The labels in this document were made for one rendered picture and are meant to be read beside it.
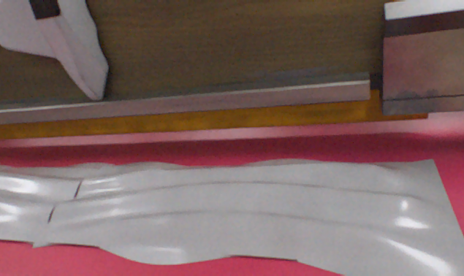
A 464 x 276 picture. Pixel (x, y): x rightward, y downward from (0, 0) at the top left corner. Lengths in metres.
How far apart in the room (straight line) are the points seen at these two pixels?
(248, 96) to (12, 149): 0.21
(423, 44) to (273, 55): 0.07
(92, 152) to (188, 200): 0.11
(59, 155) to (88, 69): 0.09
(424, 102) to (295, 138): 0.07
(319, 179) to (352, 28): 0.07
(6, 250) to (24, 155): 0.12
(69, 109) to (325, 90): 0.15
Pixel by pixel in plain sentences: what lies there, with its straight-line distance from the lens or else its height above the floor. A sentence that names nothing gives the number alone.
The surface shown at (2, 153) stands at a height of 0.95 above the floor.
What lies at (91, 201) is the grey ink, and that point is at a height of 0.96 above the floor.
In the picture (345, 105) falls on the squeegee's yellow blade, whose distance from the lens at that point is 0.21.
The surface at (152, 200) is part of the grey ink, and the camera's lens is 0.18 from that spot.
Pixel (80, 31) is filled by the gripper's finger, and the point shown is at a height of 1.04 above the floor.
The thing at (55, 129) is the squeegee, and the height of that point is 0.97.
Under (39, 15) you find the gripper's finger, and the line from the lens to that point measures 0.21.
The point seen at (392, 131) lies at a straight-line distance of 0.22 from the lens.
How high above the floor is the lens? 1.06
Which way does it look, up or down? 27 degrees down
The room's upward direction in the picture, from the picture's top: 12 degrees counter-clockwise
